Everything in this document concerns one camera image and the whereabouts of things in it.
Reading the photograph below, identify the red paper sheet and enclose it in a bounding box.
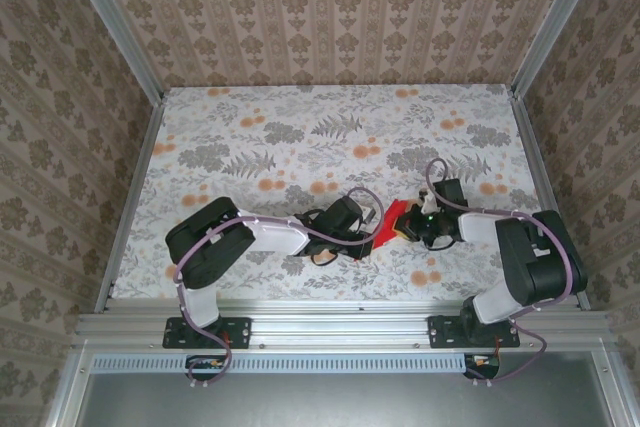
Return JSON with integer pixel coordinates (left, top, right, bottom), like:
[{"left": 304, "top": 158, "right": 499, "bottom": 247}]
[{"left": 352, "top": 198, "right": 410, "bottom": 262}]

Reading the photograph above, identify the floral patterned table cover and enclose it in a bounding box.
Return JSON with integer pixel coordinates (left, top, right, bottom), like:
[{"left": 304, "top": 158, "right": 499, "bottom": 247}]
[{"left": 110, "top": 84, "right": 569, "bottom": 303}]

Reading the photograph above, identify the grey metal panel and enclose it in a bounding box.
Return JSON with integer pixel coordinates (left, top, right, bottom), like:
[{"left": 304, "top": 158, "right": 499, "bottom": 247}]
[{"left": 74, "top": 371, "right": 621, "bottom": 427}]

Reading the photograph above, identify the black connector board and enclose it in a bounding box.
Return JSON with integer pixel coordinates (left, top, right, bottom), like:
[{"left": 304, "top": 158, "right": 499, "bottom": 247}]
[
  {"left": 185, "top": 354, "right": 227, "bottom": 382},
  {"left": 463, "top": 352, "right": 501, "bottom": 381}
]

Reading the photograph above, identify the black left gripper wire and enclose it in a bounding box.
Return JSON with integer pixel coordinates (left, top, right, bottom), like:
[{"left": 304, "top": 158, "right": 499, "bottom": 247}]
[{"left": 307, "top": 246, "right": 341, "bottom": 267}]

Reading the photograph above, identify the aluminium frame cross rail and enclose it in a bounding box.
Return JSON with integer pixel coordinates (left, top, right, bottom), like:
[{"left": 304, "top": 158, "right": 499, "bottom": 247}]
[{"left": 72, "top": 298, "right": 614, "bottom": 350}]

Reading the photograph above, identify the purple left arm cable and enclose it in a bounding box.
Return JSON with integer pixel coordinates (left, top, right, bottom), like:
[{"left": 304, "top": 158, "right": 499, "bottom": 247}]
[{"left": 172, "top": 186, "right": 374, "bottom": 391}]

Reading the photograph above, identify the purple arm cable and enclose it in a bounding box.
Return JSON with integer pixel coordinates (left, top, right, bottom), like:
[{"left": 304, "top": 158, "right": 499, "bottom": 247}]
[
  {"left": 424, "top": 157, "right": 576, "bottom": 388},
  {"left": 172, "top": 186, "right": 374, "bottom": 391}
]

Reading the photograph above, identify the aluminium table side rail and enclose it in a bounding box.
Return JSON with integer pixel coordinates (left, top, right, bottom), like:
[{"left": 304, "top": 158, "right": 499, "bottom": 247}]
[
  {"left": 94, "top": 94, "right": 167, "bottom": 313},
  {"left": 507, "top": 89, "right": 592, "bottom": 312}
]

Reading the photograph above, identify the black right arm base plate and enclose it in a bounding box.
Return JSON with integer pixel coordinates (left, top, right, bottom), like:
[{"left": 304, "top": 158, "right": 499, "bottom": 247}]
[{"left": 428, "top": 315, "right": 521, "bottom": 349}]

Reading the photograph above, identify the grey slotted cable duct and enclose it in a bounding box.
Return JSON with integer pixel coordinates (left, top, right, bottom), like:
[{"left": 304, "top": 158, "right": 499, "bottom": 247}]
[{"left": 92, "top": 352, "right": 469, "bottom": 374}]

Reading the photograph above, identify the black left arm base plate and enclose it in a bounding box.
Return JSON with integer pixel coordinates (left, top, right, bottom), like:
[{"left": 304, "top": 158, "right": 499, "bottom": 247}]
[{"left": 162, "top": 315, "right": 252, "bottom": 349}]

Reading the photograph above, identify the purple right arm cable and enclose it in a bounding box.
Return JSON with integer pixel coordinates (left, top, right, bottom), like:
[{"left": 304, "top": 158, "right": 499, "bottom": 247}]
[{"left": 424, "top": 157, "right": 576, "bottom": 388}]

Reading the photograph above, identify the aluminium frame post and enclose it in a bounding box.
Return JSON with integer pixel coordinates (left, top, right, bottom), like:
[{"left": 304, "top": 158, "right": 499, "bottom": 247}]
[
  {"left": 63, "top": 0, "right": 167, "bottom": 104},
  {"left": 510, "top": 0, "right": 609, "bottom": 98}
]

